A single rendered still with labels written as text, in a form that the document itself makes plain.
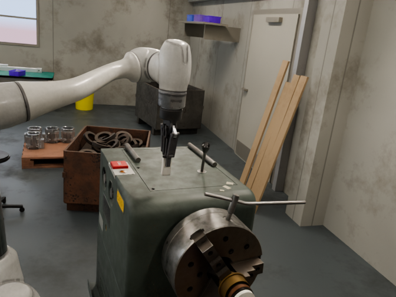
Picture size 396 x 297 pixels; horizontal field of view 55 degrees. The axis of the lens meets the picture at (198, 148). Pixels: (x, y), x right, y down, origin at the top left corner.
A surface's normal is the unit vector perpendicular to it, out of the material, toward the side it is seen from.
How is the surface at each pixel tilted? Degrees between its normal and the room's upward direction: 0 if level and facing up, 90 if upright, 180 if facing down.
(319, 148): 90
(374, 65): 90
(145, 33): 90
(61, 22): 90
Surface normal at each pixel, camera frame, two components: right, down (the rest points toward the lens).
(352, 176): -0.95, 0.00
